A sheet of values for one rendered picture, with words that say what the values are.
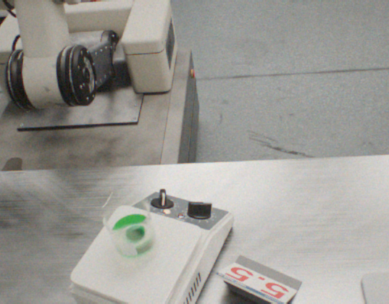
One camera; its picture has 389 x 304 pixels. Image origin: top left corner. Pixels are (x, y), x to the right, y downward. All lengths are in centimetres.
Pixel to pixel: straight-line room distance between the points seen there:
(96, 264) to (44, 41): 87
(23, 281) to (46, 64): 75
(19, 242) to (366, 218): 50
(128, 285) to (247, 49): 203
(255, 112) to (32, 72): 104
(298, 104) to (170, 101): 72
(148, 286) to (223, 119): 153
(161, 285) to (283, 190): 27
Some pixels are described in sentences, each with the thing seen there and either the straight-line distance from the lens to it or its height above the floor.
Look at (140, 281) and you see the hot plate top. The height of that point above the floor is 84.
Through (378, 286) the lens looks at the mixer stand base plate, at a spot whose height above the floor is 76.
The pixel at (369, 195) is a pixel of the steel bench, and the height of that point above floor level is 75.
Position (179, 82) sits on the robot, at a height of 36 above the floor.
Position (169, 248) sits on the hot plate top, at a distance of 55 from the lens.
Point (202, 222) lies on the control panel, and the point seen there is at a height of 81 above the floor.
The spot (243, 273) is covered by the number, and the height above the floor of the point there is 77.
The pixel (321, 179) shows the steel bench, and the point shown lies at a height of 75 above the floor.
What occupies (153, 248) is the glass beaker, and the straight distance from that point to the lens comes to 53.
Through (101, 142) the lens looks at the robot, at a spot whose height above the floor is 37.
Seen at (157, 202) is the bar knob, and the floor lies 80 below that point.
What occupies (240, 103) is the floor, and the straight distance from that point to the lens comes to 209.
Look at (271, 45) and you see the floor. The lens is 248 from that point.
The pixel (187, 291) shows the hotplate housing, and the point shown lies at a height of 81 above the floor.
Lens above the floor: 128
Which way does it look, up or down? 45 degrees down
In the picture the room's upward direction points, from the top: 7 degrees counter-clockwise
